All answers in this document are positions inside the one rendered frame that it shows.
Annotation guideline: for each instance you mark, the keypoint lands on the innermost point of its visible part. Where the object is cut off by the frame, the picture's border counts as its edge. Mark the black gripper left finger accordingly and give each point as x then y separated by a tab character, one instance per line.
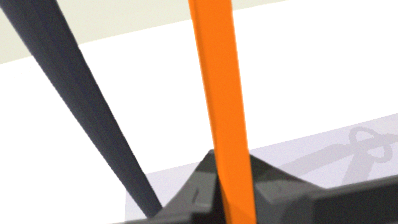
198	201

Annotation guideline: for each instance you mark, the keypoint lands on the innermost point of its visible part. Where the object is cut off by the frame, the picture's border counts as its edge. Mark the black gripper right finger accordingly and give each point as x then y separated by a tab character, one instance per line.
281	198

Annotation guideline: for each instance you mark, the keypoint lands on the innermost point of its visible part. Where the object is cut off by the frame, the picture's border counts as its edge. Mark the orange bar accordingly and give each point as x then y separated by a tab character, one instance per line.
215	37

